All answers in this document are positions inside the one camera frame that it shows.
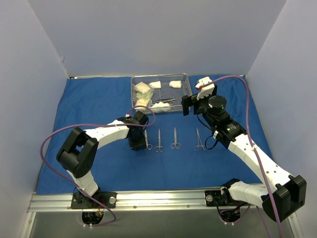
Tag steel tweezers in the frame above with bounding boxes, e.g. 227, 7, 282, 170
155, 98, 176, 103

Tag white gauze pad front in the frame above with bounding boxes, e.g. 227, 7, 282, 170
151, 102, 170, 108

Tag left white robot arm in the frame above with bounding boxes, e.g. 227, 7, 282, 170
56, 111, 149, 208

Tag green paper packet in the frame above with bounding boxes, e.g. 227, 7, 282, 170
136, 91, 153, 100

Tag peach gauze pack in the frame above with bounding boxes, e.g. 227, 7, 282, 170
135, 99, 150, 107

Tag white gauze roll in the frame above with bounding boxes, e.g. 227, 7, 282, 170
169, 80, 182, 89
149, 81, 161, 89

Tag purple cable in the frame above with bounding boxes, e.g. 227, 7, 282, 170
40, 106, 157, 227
195, 75, 283, 238

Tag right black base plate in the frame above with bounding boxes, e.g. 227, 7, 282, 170
204, 189, 248, 207

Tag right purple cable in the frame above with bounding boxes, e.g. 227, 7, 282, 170
195, 75, 283, 238

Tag black wrist loop cable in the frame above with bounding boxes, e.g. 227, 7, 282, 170
197, 108, 220, 151

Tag steel surgical scissors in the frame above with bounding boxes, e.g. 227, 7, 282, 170
170, 128, 181, 149

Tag white gauze roll middle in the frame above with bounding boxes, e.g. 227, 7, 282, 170
149, 81, 161, 89

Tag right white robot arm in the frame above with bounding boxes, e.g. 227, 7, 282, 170
181, 77, 307, 221

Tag aluminium front rail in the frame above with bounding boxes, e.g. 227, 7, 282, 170
28, 184, 267, 213

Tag white gauze roll right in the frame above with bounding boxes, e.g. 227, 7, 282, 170
169, 80, 182, 89

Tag straight steel scissors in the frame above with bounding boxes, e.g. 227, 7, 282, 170
155, 129, 164, 152

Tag steel hemostat clamp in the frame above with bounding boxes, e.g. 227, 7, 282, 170
193, 128, 207, 151

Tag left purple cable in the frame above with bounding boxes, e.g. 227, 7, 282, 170
40, 106, 157, 227

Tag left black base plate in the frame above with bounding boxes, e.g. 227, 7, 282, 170
70, 191, 117, 209

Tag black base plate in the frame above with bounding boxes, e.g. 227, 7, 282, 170
70, 191, 117, 209
204, 189, 248, 207

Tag steel mesh instrument tray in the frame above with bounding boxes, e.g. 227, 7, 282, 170
131, 73, 192, 114

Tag cream gauze pack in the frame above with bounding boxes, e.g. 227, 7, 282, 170
134, 82, 152, 94

